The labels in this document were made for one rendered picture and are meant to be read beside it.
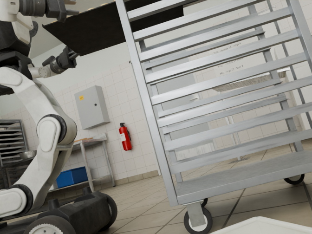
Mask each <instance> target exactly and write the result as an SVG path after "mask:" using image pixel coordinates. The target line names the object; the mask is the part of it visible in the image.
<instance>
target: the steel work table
mask: <svg viewBox="0 0 312 234"><path fill-rule="evenodd" d="M92 138H93V139H89V140H81V141H78V142H75V143H74V144H73V148H72V151H75V150H78V149H81V150H82V155H83V159H84V164H85V168H86V173H87V176H88V180H87V181H84V182H80V183H77V184H73V185H70V186H66V187H63V188H58V189H55V190H51V191H48V193H49V192H53V191H56V190H60V189H64V188H68V187H72V186H75V185H79V184H82V183H86V182H89V185H90V188H91V191H92V192H94V187H93V183H92V181H94V180H97V179H100V178H104V177H107V176H110V177H111V181H112V185H113V187H115V186H116V184H115V180H114V176H113V173H112V168H111V163H110V160H109V156H108V152H107V148H106V144H105V141H106V140H107V138H106V134H105V133H103V134H100V135H97V136H94V137H92ZM100 142H102V144H103V148H104V152H105V156H106V161H107V164H108V168H109V172H110V175H105V176H102V177H98V178H94V179H91V174H90V169H89V165H88V161H87V157H86V153H85V147H87V146H91V145H94V144H97V143H100ZM34 158H35V156H33V157H30V158H27V159H24V160H21V161H18V162H15V163H12V164H9V165H6V166H3V167H2V169H5V174H6V180H7V185H8V187H10V186H11V182H10V177H9V172H8V168H13V167H18V166H24V165H30V163H31V162H32V160H33V159H34Z"/></svg>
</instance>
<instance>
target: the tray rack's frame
mask: <svg viewBox="0 0 312 234"><path fill-rule="evenodd" d="M286 3H287V5H288V8H289V11H290V14H291V17H292V19H293V22H294V25H295V28H296V31H297V33H298V36H299V39H300V42H301V44H302V47H303V50H304V53H305V56H306V59H307V62H308V64H309V67H310V69H311V72H312V36H311V33H310V30H309V27H308V25H307V22H306V19H305V17H304V14H303V11H302V8H301V6H300V3H299V0H286ZM247 8H248V11H249V14H253V13H256V12H257V11H256V8H255V5H251V6H248V7H247ZM262 53H263V56H264V59H265V61H266V63H267V62H270V61H273V58H272V55H271V52H270V50H268V51H264V52H262ZM269 73H270V76H271V79H274V78H278V77H279V76H278V73H277V70H275V71H270V72H269ZM297 90H298V93H299V96H300V99H301V102H302V104H305V100H304V97H303V94H302V91H301V89H300V88H299V89H297ZM279 104H280V106H281V109H282V110H284V109H287V108H289V105H288V102H287V100H285V101H281V102H279ZM285 121H286V124H287V127H288V130H289V131H290V130H294V129H296V126H295V123H294V120H293V117H291V118H288V119H285ZM293 145H294V148H295V151H296V152H292V153H288V154H284V155H280V156H276V157H272V158H269V159H265V160H261V161H258V162H253V163H249V164H246V165H242V166H238V167H235V168H231V169H226V170H223V171H219V172H215V173H212V174H208V175H203V176H200V177H196V178H192V179H188V180H185V181H183V182H179V183H177V184H176V186H175V190H176V194H177V201H178V204H179V205H181V204H182V206H186V207H187V211H188V215H189V218H190V222H191V226H192V227H196V226H200V225H204V224H206V222H205V218H204V215H203V211H202V208H201V202H202V201H203V199H205V198H209V197H213V196H217V195H222V194H225V193H229V192H233V191H237V190H241V189H246V188H249V187H253V186H257V185H261V184H264V183H268V182H273V181H277V180H281V179H285V178H293V177H297V176H300V175H301V174H305V173H309V172H312V150H304V149H303V146H302V143H301V141H297V142H293Z"/></svg>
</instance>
